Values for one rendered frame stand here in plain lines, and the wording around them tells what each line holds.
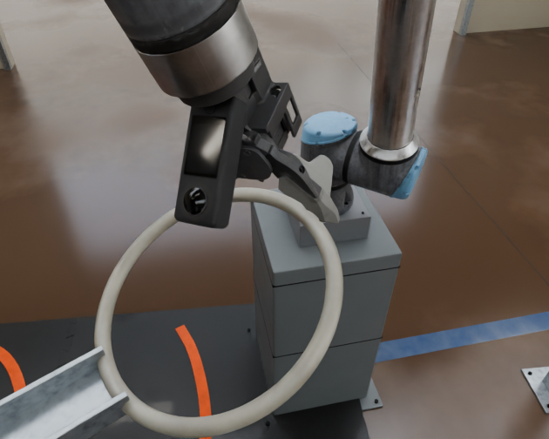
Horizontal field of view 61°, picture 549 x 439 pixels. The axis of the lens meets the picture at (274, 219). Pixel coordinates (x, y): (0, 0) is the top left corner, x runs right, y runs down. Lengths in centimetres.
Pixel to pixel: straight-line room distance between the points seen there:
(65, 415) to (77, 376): 7
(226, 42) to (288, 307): 118
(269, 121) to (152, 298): 208
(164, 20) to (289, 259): 110
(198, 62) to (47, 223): 279
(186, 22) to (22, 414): 77
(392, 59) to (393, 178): 33
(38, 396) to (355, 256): 89
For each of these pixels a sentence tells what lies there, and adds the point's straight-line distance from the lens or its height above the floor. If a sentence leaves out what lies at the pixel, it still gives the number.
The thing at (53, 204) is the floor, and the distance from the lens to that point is 325.
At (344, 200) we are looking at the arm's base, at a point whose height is 97.
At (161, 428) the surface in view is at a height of 110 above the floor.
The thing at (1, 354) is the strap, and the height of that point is 2.
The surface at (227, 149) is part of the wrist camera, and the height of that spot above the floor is 162.
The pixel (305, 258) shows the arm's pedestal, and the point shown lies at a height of 85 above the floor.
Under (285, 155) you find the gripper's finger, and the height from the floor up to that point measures 159.
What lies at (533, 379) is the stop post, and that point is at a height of 1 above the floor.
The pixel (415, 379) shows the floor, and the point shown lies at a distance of 221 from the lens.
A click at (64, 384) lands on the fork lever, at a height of 107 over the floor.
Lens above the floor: 182
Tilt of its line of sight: 40 degrees down
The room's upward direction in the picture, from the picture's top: straight up
